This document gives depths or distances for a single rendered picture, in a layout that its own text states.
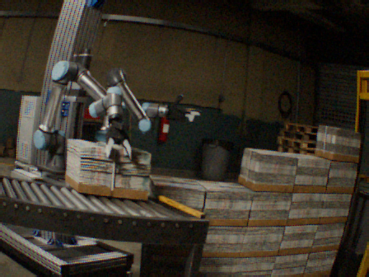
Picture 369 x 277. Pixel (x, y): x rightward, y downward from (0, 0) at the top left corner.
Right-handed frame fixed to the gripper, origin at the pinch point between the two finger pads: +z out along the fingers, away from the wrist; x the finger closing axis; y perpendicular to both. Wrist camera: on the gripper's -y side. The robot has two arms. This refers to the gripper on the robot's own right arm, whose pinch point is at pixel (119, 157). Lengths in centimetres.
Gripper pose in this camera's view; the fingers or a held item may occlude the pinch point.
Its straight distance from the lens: 241.9
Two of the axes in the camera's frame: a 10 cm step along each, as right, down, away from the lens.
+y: -4.7, 4.0, 7.9
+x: -8.8, -0.9, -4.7
